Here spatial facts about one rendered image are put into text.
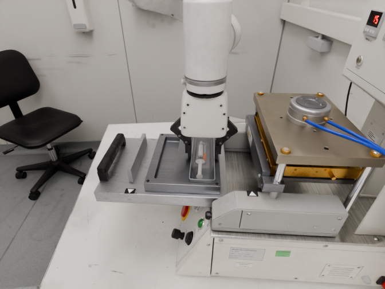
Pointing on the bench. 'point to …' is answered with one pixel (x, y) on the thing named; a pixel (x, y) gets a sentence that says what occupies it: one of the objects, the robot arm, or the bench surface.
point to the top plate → (313, 132)
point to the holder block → (176, 169)
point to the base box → (285, 261)
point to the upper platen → (307, 176)
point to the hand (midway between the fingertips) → (203, 149)
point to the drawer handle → (102, 169)
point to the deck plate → (244, 159)
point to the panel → (187, 223)
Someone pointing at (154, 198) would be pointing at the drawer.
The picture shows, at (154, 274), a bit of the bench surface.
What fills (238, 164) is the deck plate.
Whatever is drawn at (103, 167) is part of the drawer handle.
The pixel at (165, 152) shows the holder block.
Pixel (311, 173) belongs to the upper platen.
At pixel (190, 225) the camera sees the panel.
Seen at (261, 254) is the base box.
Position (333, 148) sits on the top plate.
